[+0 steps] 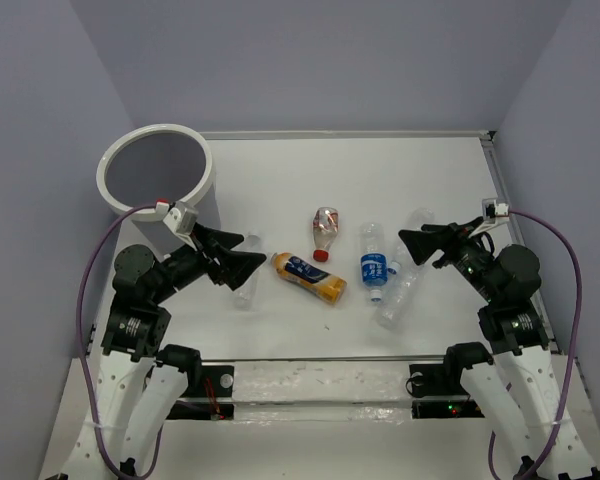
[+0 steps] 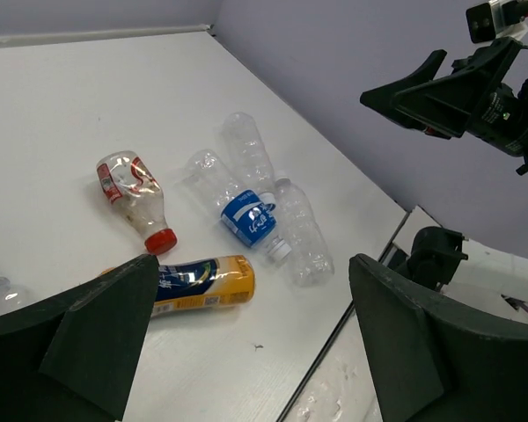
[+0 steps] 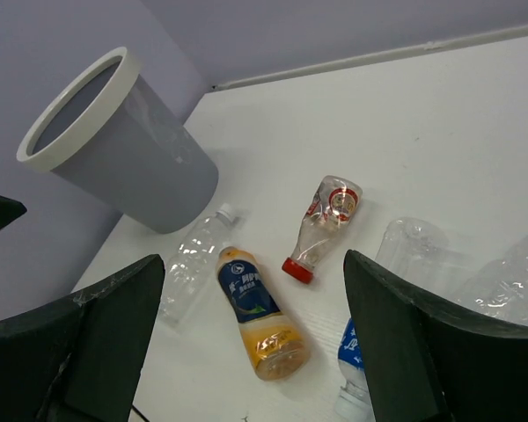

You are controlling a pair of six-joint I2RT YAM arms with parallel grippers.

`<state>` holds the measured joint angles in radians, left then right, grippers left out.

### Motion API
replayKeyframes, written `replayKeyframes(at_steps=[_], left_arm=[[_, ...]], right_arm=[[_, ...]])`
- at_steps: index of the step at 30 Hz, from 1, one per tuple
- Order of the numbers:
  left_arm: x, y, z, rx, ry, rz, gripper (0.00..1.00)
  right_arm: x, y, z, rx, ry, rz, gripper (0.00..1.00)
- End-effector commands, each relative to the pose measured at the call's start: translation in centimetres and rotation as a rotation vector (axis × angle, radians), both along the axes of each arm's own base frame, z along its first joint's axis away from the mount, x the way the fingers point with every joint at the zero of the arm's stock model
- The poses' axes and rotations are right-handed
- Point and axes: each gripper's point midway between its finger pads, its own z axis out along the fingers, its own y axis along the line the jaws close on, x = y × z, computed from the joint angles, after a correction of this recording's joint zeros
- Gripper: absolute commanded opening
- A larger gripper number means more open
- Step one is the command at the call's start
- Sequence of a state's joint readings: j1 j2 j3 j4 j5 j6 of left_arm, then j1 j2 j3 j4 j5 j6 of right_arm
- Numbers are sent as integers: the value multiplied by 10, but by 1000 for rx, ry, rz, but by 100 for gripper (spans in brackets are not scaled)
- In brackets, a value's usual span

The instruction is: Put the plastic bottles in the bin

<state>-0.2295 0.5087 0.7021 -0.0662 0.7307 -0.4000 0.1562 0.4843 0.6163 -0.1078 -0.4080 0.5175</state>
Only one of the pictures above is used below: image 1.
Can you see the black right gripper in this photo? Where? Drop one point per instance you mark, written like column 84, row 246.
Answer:
column 448, row 238

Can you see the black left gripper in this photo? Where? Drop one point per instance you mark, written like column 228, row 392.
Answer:
column 235, row 266

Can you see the blue label water bottle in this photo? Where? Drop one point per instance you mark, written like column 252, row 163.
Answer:
column 373, row 261

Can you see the clear bottle blue cap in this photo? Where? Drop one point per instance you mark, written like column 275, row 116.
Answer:
column 399, row 296

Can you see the orange tea bottle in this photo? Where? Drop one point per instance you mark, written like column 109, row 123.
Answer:
column 293, row 269

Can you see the crushed red cap bottle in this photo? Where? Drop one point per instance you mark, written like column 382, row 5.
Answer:
column 325, row 228

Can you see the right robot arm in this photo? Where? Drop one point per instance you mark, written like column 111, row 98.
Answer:
column 510, row 374

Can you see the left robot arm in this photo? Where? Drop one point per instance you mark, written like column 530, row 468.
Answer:
column 140, row 378

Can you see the white round plastic bin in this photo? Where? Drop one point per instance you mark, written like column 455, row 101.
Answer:
column 162, row 161

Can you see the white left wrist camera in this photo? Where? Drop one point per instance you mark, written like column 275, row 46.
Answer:
column 179, row 217

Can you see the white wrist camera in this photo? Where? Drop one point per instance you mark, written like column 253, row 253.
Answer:
column 495, row 213
column 179, row 217

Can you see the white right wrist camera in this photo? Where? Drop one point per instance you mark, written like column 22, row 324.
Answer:
column 495, row 213

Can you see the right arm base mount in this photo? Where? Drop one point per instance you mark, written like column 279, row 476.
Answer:
column 435, row 396

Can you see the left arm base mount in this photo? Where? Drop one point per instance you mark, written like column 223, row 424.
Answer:
column 210, row 399

